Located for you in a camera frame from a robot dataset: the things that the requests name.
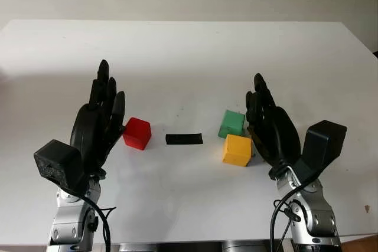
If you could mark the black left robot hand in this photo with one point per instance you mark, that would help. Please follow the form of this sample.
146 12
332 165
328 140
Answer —
88 128

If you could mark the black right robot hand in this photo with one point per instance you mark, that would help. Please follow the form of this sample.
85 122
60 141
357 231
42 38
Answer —
277 134

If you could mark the yellow cube block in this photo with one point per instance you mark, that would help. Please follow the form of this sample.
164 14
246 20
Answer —
236 150

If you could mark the green cube block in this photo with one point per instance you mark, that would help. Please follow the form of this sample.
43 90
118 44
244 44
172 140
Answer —
233 122

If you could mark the red cube block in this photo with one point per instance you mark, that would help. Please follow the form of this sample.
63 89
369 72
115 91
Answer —
137 132

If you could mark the black tape strip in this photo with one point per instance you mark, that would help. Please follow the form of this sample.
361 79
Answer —
184 139

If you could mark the grey robot torso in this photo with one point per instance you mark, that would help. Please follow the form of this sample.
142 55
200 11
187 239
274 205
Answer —
192 247

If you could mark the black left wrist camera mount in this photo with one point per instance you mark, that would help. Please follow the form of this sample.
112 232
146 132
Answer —
59 162

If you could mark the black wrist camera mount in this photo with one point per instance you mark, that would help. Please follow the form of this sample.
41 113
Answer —
59 162
323 142

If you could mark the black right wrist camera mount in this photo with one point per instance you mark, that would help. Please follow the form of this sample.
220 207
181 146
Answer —
323 142

